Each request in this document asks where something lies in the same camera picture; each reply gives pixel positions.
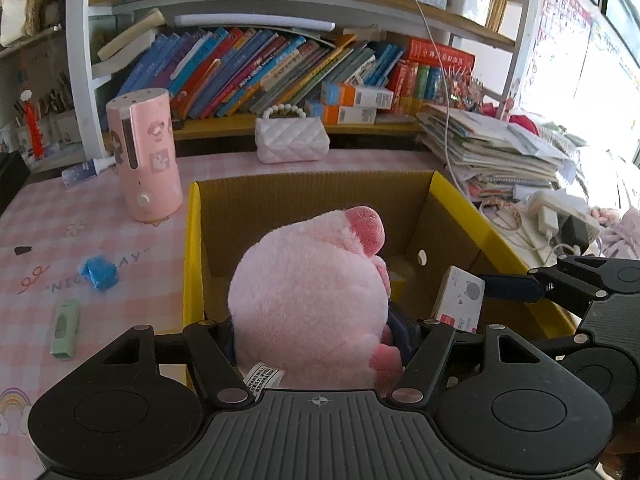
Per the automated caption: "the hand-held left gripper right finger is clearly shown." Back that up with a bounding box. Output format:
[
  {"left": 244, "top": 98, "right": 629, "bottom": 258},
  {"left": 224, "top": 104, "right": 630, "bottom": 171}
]
[{"left": 387, "top": 304, "right": 566, "bottom": 407}]

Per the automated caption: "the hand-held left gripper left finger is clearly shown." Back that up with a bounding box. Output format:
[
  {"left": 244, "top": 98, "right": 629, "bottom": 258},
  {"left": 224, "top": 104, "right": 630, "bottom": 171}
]
[{"left": 92, "top": 317, "right": 255, "bottom": 408}]

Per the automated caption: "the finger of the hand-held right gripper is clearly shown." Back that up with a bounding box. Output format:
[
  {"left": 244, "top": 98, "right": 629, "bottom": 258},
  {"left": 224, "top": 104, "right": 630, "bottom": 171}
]
[
  {"left": 525, "top": 331, "right": 593, "bottom": 362},
  {"left": 479, "top": 254, "right": 602, "bottom": 306}
]

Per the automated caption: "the small white printed box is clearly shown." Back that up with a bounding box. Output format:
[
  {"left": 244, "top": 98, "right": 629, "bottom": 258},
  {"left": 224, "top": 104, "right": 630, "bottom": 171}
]
[{"left": 430, "top": 265, "right": 486, "bottom": 335}]

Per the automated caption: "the pink pig plush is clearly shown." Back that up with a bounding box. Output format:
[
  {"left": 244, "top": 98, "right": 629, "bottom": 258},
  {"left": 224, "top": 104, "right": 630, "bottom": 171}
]
[{"left": 227, "top": 205, "right": 407, "bottom": 397}]

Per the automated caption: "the yellow cardboard box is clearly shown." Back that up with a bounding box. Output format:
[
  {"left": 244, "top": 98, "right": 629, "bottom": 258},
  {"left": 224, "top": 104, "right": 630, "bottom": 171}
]
[{"left": 182, "top": 170, "right": 577, "bottom": 392}]

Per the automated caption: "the white plug adapter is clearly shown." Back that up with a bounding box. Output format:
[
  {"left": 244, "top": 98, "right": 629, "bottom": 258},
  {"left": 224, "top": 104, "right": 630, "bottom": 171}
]
[{"left": 536, "top": 204, "right": 559, "bottom": 240}]

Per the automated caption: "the black plug adapter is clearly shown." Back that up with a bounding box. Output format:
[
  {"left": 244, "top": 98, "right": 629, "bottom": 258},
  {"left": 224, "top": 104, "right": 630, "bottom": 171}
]
[{"left": 562, "top": 215, "right": 592, "bottom": 256}]

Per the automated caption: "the pink fluffy cloth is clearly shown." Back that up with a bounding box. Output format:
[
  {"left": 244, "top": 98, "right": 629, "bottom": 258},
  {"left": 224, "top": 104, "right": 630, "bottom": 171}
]
[{"left": 592, "top": 206, "right": 640, "bottom": 262}]

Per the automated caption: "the white power strip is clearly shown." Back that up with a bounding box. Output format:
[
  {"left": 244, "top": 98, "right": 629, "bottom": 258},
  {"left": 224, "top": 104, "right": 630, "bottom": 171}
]
[{"left": 527, "top": 190, "right": 602, "bottom": 242}]

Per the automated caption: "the stack of papers and notebooks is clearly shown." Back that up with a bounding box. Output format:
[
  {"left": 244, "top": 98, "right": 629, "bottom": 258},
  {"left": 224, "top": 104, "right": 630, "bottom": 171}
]
[{"left": 415, "top": 104, "right": 583, "bottom": 202}]

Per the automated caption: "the blue toy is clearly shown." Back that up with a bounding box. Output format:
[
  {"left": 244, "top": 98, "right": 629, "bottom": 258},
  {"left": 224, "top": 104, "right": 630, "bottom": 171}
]
[{"left": 79, "top": 255, "right": 119, "bottom": 292}]

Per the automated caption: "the red cloth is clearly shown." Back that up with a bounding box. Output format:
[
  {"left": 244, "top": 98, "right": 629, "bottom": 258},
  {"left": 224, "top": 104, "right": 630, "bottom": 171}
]
[{"left": 492, "top": 111, "right": 540, "bottom": 135}]

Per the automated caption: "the pink humidifier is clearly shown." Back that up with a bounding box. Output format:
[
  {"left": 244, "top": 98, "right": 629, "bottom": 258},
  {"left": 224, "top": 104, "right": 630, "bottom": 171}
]
[{"left": 105, "top": 88, "right": 184, "bottom": 224}]

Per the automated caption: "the colourful beaded ornament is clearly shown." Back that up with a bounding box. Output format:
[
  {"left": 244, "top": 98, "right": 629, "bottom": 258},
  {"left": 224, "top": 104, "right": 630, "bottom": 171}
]
[{"left": 447, "top": 74, "right": 485, "bottom": 111}]

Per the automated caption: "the white quilted purse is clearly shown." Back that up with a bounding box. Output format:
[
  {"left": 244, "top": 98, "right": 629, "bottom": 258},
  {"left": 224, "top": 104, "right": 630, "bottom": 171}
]
[{"left": 254, "top": 103, "right": 330, "bottom": 165}]

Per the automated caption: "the colourful boxed book set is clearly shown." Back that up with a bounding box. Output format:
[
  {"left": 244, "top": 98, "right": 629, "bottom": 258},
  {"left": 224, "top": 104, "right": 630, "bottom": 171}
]
[{"left": 389, "top": 59, "right": 447, "bottom": 115}]

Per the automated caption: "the small spray bottle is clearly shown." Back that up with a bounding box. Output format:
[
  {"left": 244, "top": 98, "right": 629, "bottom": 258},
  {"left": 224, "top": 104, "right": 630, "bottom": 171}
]
[{"left": 61, "top": 155, "right": 117, "bottom": 187}]

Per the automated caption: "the orange and white box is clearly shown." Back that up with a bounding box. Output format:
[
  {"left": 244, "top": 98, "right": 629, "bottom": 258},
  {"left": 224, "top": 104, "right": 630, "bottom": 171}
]
[
  {"left": 320, "top": 81, "right": 395, "bottom": 111},
  {"left": 304, "top": 100, "right": 377, "bottom": 126}
]

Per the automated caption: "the red thick book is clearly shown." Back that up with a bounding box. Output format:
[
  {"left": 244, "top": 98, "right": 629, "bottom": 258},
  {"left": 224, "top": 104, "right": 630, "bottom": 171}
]
[{"left": 406, "top": 37, "right": 477, "bottom": 75}]

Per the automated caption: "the row of colourful books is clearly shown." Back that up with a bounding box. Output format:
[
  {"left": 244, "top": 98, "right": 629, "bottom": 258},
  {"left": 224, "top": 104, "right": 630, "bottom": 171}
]
[{"left": 116, "top": 27, "right": 407, "bottom": 121}]

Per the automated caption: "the white bookshelf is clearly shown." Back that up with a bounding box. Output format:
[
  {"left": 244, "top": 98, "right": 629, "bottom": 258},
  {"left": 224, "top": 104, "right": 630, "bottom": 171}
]
[{"left": 65, "top": 0, "right": 546, "bottom": 161}]

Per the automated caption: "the red hanging ornament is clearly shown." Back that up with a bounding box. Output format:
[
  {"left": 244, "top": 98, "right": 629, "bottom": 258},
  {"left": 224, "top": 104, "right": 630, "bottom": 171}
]
[{"left": 19, "top": 88, "right": 45, "bottom": 160}]

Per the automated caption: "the white thick book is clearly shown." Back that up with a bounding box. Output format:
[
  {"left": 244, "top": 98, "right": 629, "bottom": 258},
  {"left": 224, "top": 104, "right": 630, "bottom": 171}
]
[{"left": 91, "top": 29, "right": 159, "bottom": 80}]

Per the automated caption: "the white light tube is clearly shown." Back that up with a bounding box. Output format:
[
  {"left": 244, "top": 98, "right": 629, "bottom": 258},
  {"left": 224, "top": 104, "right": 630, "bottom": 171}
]
[{"left": 174, "top": 13, "right": 337, "bottom": 34}]

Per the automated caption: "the cream thick book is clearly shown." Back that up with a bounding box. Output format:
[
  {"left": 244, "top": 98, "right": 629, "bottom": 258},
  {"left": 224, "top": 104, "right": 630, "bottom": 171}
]
[{"left": 96, "top": 7, "right": 167, "bottom": 62}]

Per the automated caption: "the woven basket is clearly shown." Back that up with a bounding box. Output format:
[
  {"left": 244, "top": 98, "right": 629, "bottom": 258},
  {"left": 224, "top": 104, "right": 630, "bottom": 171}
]
[{"left": 24, "top": 0, "right": 68, "bottom": 37}]

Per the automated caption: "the white cable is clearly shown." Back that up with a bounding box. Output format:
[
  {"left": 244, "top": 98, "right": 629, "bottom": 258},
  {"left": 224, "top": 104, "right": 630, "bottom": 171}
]
[{"left": 394, "top": 0, "right": 473, "bottom": 200}]

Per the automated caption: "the alphabet wall poster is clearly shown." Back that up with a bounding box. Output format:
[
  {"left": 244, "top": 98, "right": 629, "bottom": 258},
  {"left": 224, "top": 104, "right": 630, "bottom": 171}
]
[{"left": 527, "top": 0, "right": 603, "bottom": 116}]

